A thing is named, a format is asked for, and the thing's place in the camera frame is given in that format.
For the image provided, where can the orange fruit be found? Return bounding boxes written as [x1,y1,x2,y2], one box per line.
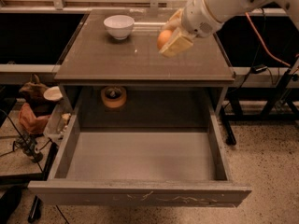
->
[157,30,172,49]

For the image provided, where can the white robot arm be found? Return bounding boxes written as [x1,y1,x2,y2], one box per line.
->
[159,0,299,57]

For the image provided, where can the clear plastic bin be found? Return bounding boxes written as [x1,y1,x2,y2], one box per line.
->
[43,104,71,143]

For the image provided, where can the orange tape roll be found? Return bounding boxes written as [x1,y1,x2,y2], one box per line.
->
[101,86,127,108]

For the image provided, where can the small white dish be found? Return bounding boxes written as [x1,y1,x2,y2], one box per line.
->
[44,86,63,102]

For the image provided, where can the orange cable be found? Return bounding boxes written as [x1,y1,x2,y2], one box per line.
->
[244,12,292,68]

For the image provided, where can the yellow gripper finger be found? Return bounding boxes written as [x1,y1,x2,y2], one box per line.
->
[162,8,183,32]
[159,28,196,57]

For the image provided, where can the black clamp tool on floor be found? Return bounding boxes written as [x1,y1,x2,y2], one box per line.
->
[13,133,43,163]

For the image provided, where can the open grey top drawer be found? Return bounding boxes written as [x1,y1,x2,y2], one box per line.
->
[27,91,252,208]

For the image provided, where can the white ceramic bowl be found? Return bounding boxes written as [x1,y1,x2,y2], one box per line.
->
[104,15,135,40]

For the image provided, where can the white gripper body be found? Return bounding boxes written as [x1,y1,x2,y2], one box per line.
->
[181,0,223,37]

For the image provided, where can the black power adapter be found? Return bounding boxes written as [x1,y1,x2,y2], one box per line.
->
[250,64,267,74]

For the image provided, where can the grey cabinet with glass top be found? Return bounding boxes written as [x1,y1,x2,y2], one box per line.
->
[55,10,234,127]

